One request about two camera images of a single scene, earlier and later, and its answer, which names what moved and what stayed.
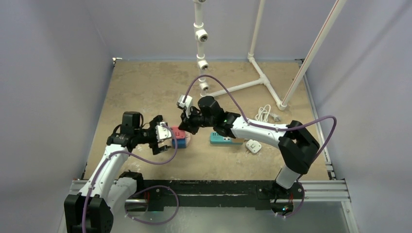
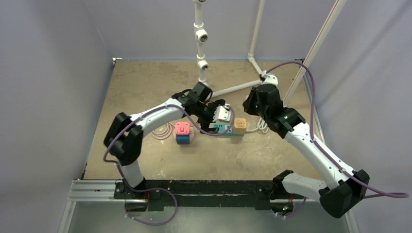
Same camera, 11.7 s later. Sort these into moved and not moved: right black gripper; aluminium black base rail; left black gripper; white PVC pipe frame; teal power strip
Moved: right black gripper; left black gripper; teal power strip
Not moved: aluminium black base rail; white PVC pipe frame
